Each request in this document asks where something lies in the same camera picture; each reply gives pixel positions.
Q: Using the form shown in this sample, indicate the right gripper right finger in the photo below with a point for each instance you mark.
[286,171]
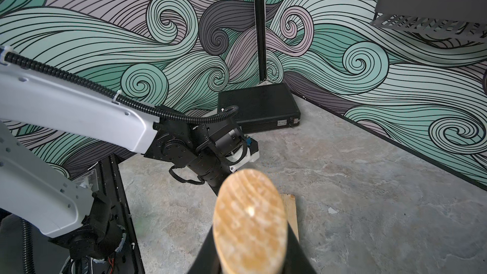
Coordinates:
[295,261]

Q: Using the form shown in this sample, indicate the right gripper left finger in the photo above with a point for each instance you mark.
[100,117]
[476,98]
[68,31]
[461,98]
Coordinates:
[207,260]

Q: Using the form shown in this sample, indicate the wooden handle claw hammer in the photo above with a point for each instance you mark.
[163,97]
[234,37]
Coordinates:
[250,226]

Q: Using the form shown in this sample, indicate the wooden board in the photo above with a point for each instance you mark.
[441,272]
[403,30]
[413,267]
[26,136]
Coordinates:
[291,212]

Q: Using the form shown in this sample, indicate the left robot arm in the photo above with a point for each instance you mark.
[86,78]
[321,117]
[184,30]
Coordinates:
[93,222]

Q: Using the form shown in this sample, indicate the black case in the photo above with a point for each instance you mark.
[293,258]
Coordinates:
[262,108]

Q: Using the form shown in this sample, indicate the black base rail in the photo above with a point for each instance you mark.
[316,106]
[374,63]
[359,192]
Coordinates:
[129,259]

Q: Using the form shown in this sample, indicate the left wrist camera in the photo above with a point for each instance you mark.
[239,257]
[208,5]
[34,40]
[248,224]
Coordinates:
[240,157]

